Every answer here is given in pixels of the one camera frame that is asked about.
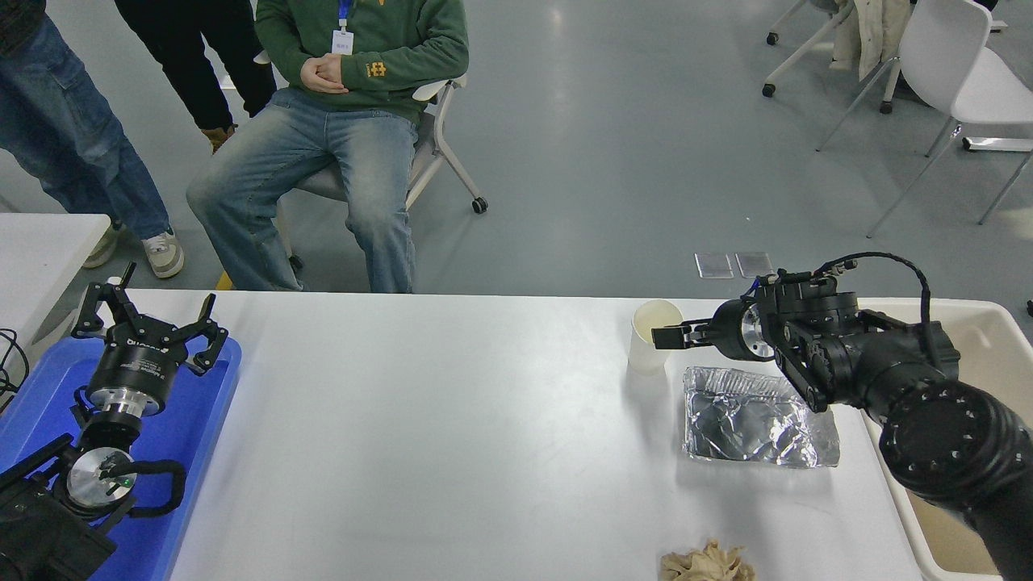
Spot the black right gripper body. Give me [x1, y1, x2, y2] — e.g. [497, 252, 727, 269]
[709, 300, 753, 362]

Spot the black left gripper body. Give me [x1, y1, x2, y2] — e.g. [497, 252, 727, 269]
[87, 326, 193, 404]

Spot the white paper cup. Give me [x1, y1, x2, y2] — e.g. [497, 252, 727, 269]
[628, 299, 685, 376]

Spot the foil tray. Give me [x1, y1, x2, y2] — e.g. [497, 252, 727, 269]
[682, 366, 841, 469]

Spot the seated person's right hand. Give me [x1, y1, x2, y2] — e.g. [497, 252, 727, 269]
[300, 55, 345, 94]

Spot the blue plastic tray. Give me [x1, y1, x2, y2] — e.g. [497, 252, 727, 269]
[0, 335, 243, 581]

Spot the white side table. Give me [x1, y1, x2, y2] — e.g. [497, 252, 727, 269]
[0, 213, 112, 388]

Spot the standing person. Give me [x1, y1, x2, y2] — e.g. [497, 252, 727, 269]
[113, 0, 278, 154]
[0, 0, 185, 280]

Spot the seated person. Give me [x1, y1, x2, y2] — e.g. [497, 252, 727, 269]
[186, 0, 470, 294]

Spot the crumpled tan paper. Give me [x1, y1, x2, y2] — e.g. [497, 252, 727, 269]
[659, 538, 757, 581]

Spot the large pale bin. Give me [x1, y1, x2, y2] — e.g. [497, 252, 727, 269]
[855, 299, 1033, 581]

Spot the grey office chair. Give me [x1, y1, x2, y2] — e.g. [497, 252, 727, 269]
[253, 50, 489, 273]

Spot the white rolling chair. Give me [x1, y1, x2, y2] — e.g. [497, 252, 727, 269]
[762, 0, 901, 115]

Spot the white table foot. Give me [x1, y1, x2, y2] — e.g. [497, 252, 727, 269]
[962, 136, 1033, 153]

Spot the white shell chair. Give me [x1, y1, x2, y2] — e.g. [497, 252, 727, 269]
[815, 0, 1033, 239]

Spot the black cable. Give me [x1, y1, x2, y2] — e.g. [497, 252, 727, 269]
[0, 328, 31, 412]

